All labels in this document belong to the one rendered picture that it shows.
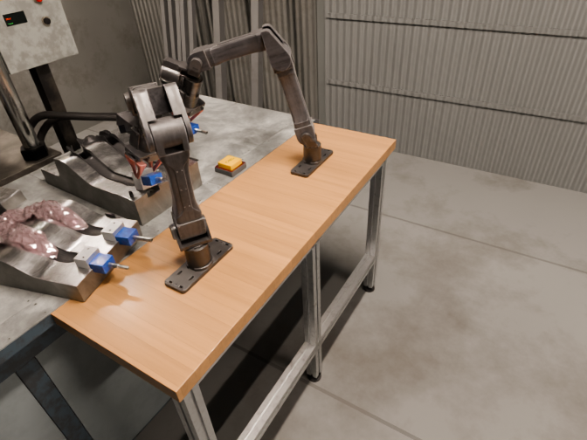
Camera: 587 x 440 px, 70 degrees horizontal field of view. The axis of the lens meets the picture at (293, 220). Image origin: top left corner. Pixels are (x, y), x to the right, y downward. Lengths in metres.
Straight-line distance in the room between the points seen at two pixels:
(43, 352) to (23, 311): 0.14
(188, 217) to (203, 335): 0.27
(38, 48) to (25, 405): 1.34
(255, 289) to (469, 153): 2.34
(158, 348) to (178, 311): 0.10
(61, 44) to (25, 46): 0.14
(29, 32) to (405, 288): 1.95
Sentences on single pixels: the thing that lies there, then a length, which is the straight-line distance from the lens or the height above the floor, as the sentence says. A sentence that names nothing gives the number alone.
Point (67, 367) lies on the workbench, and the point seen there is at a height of 0.56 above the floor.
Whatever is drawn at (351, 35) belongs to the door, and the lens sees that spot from 3.15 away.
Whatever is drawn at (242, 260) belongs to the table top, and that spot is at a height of 0.80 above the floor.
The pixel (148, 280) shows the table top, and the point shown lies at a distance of 1.14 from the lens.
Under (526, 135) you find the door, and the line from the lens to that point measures 3.05.
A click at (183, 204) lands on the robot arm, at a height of 1.00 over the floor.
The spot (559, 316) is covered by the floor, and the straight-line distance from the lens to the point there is 2.28.
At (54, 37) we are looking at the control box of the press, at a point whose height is 1.16.
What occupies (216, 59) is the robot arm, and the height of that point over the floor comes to 1.18.
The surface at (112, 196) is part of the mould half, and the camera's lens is 1.37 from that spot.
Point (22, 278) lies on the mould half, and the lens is 1.24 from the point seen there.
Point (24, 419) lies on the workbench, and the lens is 1.39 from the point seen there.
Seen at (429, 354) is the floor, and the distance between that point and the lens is 1.94.
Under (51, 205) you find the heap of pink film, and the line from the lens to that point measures 1.33.
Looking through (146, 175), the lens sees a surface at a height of 0.95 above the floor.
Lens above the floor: 1.55
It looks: 37 degrees down
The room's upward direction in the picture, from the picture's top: 4 degrees counter-clockwise
